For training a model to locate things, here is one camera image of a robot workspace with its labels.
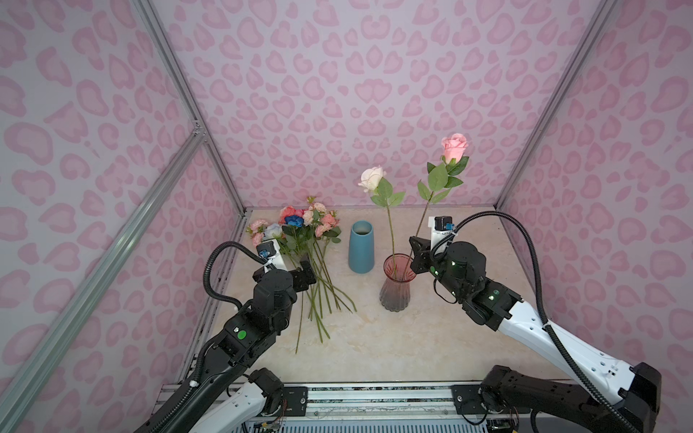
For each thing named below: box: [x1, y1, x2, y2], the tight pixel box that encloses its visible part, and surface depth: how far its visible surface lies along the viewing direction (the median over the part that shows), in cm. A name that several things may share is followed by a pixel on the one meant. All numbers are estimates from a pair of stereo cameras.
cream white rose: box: [358, 165, 407, 280], surface depth 75 cm
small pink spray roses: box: [246, 218, 269, 248], surface depth 109 cm
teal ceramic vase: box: [348, 220, 375, 274], surface depth 91 cm
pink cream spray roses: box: [302, 196, 358, 314], surface depth 109 cm
